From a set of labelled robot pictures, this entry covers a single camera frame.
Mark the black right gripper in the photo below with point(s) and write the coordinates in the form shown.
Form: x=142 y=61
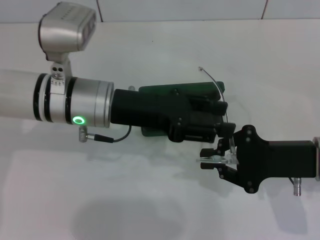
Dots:
x=275 y=160

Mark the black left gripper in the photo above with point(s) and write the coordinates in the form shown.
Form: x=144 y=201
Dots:
x=145 y=107

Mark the clear white glasses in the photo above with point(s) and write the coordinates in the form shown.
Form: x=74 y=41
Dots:
x=230 y=158

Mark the green glasses case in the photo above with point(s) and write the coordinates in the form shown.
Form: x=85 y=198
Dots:
x=195 y=86

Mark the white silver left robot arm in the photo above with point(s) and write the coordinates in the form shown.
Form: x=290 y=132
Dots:
x=25 y=95

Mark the silver stub connector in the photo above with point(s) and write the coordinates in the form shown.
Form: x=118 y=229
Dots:
x=131 y=88

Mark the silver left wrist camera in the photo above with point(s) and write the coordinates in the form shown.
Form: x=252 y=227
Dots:
x=62 y=35

